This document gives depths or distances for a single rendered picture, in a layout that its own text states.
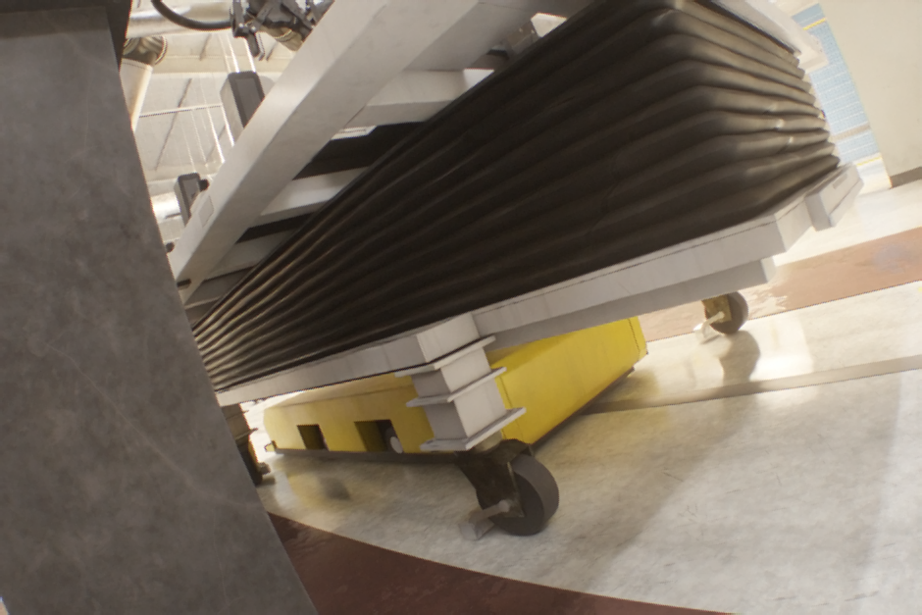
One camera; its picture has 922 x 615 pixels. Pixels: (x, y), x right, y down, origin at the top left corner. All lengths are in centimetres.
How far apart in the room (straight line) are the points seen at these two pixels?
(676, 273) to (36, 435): 73
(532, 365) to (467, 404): 49
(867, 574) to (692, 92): 62
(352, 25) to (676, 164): 43
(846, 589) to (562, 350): 105
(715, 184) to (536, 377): 86
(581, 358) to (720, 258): 93
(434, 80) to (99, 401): 70
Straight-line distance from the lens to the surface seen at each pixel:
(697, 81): 74
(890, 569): 74
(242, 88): 109
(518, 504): 99
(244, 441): 241
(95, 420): 51
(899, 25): 535
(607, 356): 169
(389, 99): 85
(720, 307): 192
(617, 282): 78
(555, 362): 149
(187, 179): 151
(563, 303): 85
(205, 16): 185
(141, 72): 231
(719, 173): 71
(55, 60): 63
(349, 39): 64
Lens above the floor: 47
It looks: 2 degrees down
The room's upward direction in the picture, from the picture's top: 21 degrees counter-clockwise
